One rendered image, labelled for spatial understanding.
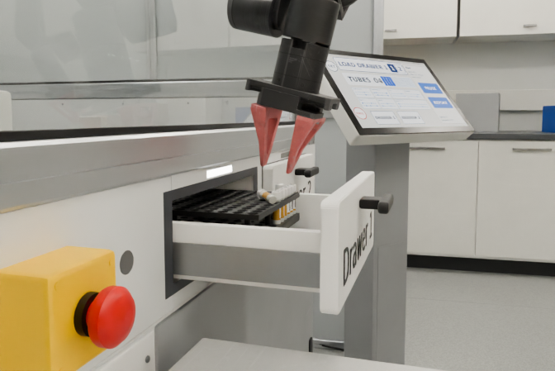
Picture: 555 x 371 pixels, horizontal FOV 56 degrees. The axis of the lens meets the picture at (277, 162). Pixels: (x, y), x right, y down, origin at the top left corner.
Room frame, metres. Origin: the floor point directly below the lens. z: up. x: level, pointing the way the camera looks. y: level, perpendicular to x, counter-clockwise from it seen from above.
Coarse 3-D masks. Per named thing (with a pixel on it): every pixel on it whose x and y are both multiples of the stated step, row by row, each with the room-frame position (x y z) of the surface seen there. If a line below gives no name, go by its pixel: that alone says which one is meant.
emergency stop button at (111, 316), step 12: (108, 288) 0.33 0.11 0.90; (120, 288) 0.34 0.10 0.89; (96, 300) 0.32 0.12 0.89; (108, 300) 0.32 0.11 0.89; (120, 300) 0.33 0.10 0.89; (132, 300) 0.34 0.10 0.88; (96, 312) 0.32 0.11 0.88; (108, 312) 0.32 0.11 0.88; (120, 312) 0.33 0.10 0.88; (132, 312) 0.34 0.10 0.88; (96, 324) 0.32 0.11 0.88; (108, 324) 0.32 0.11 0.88; (120, 324) 0.33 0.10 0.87; (132, 324) 0.34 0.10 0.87; (96, 336) 0.32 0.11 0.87; (108, 336) 0.32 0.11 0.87; (120, 336) 0.33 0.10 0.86; (108, 348) 0.32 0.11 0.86
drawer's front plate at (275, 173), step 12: (300, 156) 1.03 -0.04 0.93; (312, 156) 1.09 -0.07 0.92; (264, 168) 0.83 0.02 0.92; (276, 168) 0.84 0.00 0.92; (264, 180) 0.83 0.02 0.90; (276, 180) 0.84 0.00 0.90; (288, 180) 0.92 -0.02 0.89; (300, 180) 0.99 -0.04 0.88; (312, 180) 1.09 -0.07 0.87; (312, 192) 1.09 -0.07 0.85
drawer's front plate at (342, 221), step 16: (368, 176) 0.69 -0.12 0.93; (336, 192) 0.54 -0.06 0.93; (352, 192) 0.55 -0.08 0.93; (368, 192) 0.69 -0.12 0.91; (320, 208) 0.48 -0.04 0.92; (336, 208) 0.48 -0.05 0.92; (352, 208) 0.56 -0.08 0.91; (320, 224) 0.48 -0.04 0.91; (336, 224) 0.48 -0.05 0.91; (352, 224) 0.56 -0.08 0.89; (368, 224) 0.70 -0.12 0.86; (320, 240) 0.48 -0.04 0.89; (336, 240) 0.48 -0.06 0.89; (352, 240) 0.56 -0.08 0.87; (368, 240) 0.70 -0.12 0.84; (320, 256) 0.48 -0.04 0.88; (336, 256) 0.48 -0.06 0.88; (352, 256) 0.56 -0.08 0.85; (320, 272) 0.48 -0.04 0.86; (336, 272) 0.48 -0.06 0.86; (352, 272) 0.56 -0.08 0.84; (320, 288) 0.48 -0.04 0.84; (336, 288) 0.48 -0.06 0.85; (320, 304) 0.48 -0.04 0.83; (336, 304) 0.48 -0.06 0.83
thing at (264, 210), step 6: (288, 198) 0.67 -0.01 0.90; (294, 198) 0.70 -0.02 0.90; (264, 204) 0.63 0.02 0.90; (270, 204) 0.63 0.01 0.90; (276, 204) 0.63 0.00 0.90; (282, 204) 0.65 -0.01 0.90; (252, 210) 0.59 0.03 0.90; (258, 210) 0.59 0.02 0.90; (264, 210) 0.59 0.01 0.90; (270, 210) 0.60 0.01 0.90; (276, 210) 0.62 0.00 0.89; (246, 216) 0.57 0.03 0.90; (252, 216) 0.56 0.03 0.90; (258, 216) 0.56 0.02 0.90; (264, 216) 0.58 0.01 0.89
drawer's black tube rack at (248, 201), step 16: (208, 192) 0.74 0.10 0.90; (224, 192) 0.74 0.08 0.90; (240, 192) 0.74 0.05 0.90; (256, 192) 0.75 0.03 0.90; (176, 208) 0.60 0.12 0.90; (192, 208) 0.60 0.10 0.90; (208, 208) 0.60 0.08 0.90; (224, 208) 0.60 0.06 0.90; (240, 208) 0.60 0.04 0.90; (240, 224) 0.65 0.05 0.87; (256, 224) 0.65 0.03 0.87; (272, 224) 0.65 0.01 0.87; (288, 224) 0.68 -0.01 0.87
